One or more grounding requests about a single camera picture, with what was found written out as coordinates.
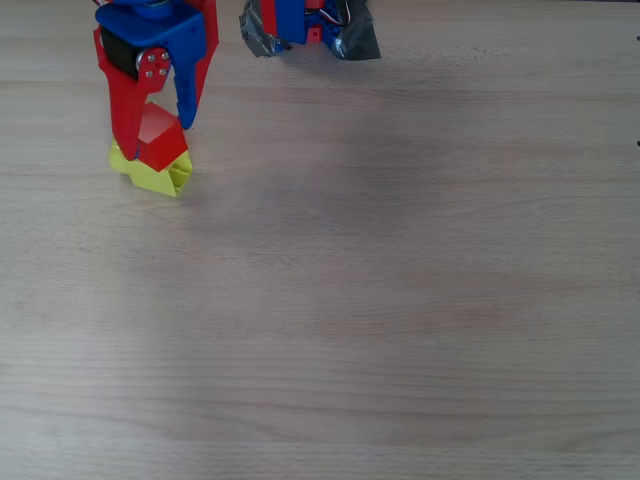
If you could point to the grey duct tape piece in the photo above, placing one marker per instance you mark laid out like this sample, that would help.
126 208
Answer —
252 35
360 40

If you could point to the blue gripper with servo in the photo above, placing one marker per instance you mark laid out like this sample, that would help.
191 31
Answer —
172 42

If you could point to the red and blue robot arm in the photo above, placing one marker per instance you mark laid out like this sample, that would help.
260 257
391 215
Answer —
290 20

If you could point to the red cube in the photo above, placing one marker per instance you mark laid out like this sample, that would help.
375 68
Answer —
165 140

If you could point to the yellow block with round knob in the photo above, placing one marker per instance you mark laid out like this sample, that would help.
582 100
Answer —
155 182

